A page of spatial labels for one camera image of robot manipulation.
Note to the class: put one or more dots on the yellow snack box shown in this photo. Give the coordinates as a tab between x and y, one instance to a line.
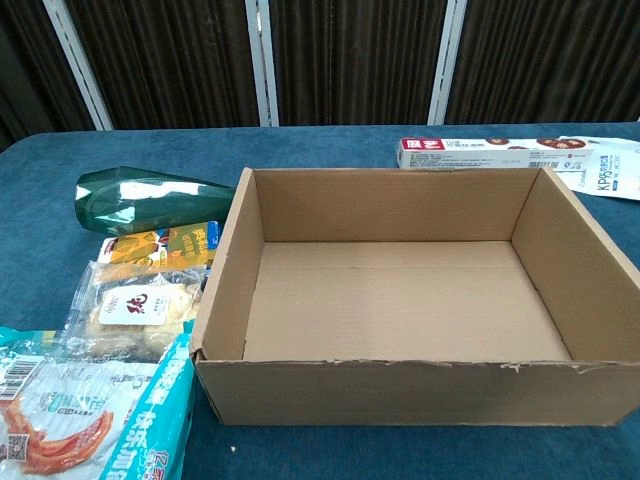
150	247

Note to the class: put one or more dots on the green spray bottle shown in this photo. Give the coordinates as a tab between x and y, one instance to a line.
150	200

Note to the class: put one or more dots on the clear bag of yellow pastries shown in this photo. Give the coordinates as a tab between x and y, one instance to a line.
130	310

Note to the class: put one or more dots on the teal white snack bag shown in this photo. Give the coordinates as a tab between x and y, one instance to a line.
75	400

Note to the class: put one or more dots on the open brown cardboard box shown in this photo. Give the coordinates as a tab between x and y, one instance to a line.
400	395

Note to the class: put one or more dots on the long white wrap box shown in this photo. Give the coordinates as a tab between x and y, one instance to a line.
475	152

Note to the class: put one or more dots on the white blue paper packet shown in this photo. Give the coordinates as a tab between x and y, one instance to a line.
612	175

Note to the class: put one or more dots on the dark brown curtain panel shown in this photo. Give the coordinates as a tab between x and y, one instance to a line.
175	60
550	60
30	65
355	60

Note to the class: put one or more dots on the white partition post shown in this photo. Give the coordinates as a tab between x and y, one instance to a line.
447	65
262	65
80	65

